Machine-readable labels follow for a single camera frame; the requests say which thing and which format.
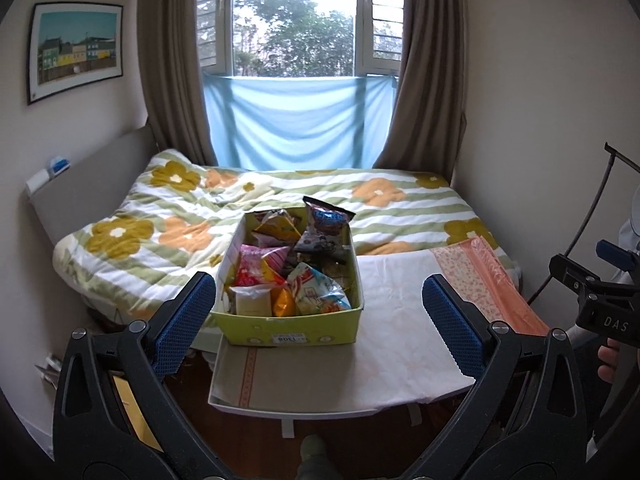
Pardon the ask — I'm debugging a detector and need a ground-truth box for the white snack pouch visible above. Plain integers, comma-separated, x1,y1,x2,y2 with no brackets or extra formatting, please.
230,284,272,318

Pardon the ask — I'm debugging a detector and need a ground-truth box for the green yellow cardboard box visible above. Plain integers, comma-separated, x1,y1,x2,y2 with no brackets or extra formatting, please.
213,202,363,347

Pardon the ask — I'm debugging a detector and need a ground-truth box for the brown orange snack bag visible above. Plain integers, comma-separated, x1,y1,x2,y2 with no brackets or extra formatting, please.
254,208,302,243

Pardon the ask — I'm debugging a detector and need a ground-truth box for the dark blue chip bag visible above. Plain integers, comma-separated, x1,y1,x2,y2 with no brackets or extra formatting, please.
294,196,355,260

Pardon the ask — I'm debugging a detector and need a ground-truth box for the person's right hand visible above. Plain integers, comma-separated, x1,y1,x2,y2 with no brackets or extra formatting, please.
598,338,620,384

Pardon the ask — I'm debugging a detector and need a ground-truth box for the pink floral table cloth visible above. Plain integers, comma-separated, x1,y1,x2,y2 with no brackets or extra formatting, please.
208,237,549,419

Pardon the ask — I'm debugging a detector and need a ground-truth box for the pink snack packet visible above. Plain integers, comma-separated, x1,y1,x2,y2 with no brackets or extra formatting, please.
234,244,290,286

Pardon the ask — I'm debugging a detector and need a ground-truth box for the floral striped quilt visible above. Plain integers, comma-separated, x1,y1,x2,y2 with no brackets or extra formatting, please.
52,150,521,318

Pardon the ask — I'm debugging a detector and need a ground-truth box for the right brown curtain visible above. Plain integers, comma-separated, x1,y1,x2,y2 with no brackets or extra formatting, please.
374,0,468,180

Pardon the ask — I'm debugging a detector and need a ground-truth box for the brown curtain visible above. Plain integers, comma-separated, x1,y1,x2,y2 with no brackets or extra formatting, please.
374,0,468,180
137,0,217,166

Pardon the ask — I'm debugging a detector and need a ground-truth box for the grey headboard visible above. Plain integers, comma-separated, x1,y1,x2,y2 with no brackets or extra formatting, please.
28,126,158,247

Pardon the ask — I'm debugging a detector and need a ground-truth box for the white blue snack bag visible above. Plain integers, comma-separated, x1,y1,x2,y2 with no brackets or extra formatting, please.
286,262,352,315

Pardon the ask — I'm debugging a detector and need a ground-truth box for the white blue item on headboard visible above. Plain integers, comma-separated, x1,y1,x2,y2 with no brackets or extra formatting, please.
25,156,70,196

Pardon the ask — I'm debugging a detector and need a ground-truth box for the light blue window cloth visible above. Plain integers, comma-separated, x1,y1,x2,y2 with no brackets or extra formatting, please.
203,74,397,171

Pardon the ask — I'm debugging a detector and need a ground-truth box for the framed houses picture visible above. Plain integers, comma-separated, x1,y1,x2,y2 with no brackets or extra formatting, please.
27,1,124,104

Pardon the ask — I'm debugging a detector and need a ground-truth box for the left brown curtain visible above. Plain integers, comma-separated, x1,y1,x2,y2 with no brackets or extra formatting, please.
137,0,217,166

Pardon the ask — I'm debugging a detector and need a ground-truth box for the black cable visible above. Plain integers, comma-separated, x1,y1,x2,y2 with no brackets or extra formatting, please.
527,142,640,306

